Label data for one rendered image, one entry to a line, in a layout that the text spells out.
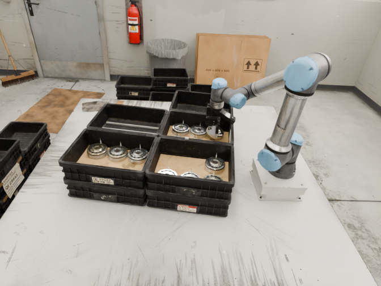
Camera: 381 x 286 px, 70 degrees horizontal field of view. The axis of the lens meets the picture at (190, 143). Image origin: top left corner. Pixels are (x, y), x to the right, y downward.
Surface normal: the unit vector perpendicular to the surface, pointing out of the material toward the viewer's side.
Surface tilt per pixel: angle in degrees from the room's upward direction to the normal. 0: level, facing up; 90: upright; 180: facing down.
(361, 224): 0
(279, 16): 90
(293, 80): 83
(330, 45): 90
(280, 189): 90
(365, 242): 0
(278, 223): 0
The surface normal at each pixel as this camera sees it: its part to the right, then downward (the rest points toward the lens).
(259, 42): 0.04, 0.44
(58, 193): 0.06, -0.82
